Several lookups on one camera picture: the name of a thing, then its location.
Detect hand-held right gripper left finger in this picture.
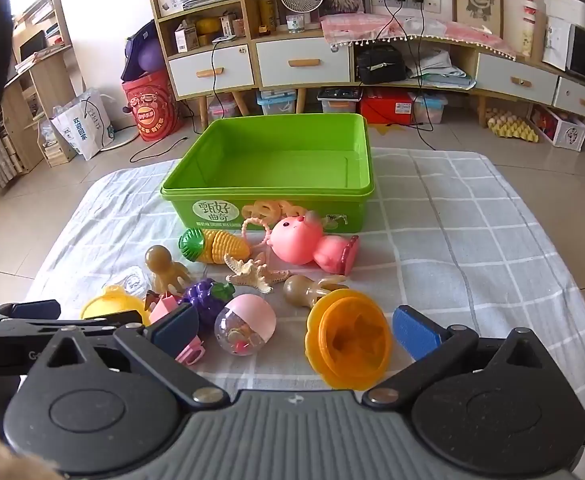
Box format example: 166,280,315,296
30,305,223,407

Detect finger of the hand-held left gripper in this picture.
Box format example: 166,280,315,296
55,310,146,335
0,300,62,321

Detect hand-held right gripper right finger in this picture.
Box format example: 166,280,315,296
363,305,556,408

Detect yellow toy pot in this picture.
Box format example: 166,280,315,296
80,285,151,326

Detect pink plastic toy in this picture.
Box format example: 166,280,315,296
150,294,208,366

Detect purple toy grapes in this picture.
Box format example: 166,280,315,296
182,279,236,327

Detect clear plastic case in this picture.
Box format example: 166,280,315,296
117,266,151,294

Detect brown octopus toy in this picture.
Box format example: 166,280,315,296
145,245,193,294
282,275,349,319

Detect orange pumpkin toy lid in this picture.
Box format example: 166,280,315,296
306,290,392,390

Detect pink clear capsule ball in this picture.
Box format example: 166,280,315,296
214,294,277,358

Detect white starfish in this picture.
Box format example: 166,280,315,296
224,252,291,295

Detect yellow toy corn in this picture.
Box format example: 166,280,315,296
179,227,251,265

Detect pink pig toy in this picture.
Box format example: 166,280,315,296
241,210,361,277

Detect green plastic box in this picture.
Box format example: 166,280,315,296
160,112,376,235

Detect grey checked cloth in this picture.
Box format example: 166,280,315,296
25,147,585,461

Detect white round fan base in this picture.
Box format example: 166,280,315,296
100,125,141,152

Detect white paper bag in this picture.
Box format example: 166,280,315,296
50,87,115,161

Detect red printed bucket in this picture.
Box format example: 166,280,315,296
121,70,178,142

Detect wooden bookshelf desk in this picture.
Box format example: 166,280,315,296
0,0,87,176

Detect clear plastic storage bin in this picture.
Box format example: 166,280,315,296
208,96,238,124
409,92,448,125
317,87,362,115

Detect yellow egg carton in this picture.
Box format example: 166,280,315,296
487,110,541,144

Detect red storage box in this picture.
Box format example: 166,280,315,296
360,87,413,124

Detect blue-lidded plastic storage bin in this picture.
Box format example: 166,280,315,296
256,90,298,117

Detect white red printed box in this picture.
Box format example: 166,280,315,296
529,104,585,153

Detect purple ball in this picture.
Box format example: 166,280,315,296
140,47,166,74

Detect long wooden cabinet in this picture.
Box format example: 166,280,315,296
250,10,585,128

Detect black bag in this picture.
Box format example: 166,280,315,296
357,44,407,86

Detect wooden shelf cabinet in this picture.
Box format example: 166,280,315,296
145,0,258,131

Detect yellow shelf toy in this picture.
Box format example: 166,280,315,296
196,17,222,48

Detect pink tasselled cloth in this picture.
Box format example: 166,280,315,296
320,12,518,62

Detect yellow can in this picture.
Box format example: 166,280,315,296
258,0,278,34

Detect framed cartoon girl picture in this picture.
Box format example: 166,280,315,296
450,0,504,39

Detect white drawer wooden handle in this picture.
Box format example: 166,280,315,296
475,52,558,107
167,45,256,101
553,77,585,124
256,37,352,88

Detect white wall sockets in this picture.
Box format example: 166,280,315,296
377,0,441,14

